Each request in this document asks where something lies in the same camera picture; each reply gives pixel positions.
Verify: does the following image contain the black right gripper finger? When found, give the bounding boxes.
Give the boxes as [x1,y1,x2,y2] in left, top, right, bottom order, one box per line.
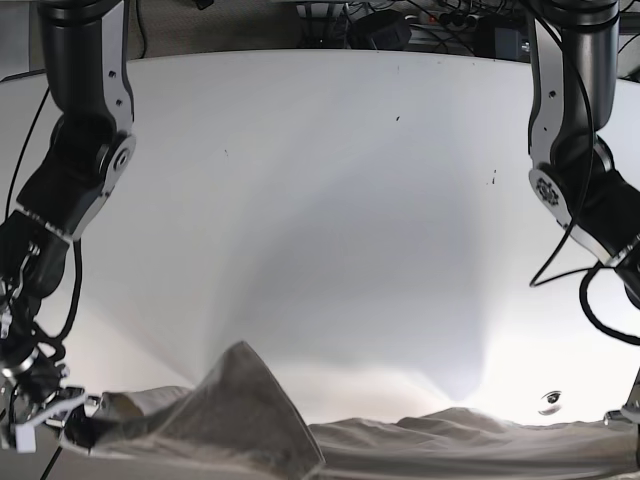
[62,407,101,448]

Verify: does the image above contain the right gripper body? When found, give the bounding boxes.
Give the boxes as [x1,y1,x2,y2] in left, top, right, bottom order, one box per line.
[1,384,100,435]

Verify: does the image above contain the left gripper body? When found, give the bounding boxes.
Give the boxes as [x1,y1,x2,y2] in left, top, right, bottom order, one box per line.
[603,372,640,426]

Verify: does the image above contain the beige grey T-shirt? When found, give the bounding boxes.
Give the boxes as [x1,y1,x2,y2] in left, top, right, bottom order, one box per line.
[60,342,639,479]

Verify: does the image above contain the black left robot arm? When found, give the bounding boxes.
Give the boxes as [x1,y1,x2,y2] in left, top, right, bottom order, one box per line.
[523,1,639,346]

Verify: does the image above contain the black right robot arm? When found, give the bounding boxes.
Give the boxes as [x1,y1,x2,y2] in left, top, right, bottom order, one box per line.
[1,1,136,453]

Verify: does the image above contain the right silver table grommet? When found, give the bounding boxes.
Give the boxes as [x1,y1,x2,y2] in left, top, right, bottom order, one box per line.
[537,390,563,416]

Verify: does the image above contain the black power adapter box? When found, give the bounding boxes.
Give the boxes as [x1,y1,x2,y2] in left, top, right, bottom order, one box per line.
[347,10,412,51]

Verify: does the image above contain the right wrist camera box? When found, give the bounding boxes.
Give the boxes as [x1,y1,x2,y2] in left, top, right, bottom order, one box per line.
[14,424,37,454]

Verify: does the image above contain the tangled black cables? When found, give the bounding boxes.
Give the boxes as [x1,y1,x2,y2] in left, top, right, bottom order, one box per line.
[294,0,531,61]

